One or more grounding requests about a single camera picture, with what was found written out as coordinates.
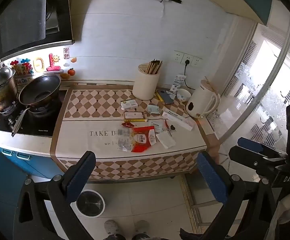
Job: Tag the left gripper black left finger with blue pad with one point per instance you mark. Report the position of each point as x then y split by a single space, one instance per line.
32 221

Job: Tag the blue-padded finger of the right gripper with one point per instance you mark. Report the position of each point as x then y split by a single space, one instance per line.
258 147

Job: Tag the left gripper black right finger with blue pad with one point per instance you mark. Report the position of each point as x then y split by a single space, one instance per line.
232 191

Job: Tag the white paper towel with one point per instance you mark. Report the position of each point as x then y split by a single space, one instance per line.
166 139

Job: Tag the long white toothpaste box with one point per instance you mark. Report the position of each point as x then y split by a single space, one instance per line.
187 123

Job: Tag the red white snack wrapper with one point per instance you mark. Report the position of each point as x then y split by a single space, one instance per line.
144 137

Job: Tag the pink yellow box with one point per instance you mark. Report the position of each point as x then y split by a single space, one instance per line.
134 117

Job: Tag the white green medicine box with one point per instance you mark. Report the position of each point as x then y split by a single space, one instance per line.
129 104

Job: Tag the small white paper sachet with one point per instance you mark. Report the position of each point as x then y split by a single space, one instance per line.
153 109

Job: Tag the white round trash bin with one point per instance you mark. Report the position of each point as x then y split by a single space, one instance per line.
90 203

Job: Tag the clear plastic wrapper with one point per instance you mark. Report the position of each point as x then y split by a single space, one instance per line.
125 139

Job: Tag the white electric kettle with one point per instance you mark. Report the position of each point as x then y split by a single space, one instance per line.
203 101

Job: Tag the checkered brown counter mat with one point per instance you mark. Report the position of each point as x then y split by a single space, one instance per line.
88 121

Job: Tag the black gas stove top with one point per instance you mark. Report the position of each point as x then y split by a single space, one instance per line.
39 123

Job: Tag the blue lower cabinet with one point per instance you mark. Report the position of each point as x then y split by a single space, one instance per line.
15 167

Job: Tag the white printed leaflet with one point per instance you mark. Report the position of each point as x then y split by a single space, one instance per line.
159 125

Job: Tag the white patterned small bowl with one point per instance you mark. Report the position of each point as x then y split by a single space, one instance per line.
183 95

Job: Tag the dark grey smartphone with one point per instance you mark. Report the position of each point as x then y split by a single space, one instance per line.
165 97

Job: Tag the white hanging label tag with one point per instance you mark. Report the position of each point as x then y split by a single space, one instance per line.
177 83

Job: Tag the orange fruit decoration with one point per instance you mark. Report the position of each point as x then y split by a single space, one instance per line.
70 73

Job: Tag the cream chopstick holder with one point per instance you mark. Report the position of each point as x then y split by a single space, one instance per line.
145 84

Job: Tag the steel stock pot with lid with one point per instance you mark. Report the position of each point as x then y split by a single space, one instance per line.
8 88

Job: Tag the bundle of wooden chopsticks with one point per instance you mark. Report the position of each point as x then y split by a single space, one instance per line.
153 67

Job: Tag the black range hood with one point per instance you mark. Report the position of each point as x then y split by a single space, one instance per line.
28 25

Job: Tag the black wok with handle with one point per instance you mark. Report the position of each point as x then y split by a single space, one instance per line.
38 93

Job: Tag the white wall socket strip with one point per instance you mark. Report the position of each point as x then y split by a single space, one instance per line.
181 58

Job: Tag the colourful wall decorations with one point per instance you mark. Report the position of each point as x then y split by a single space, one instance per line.
44 61

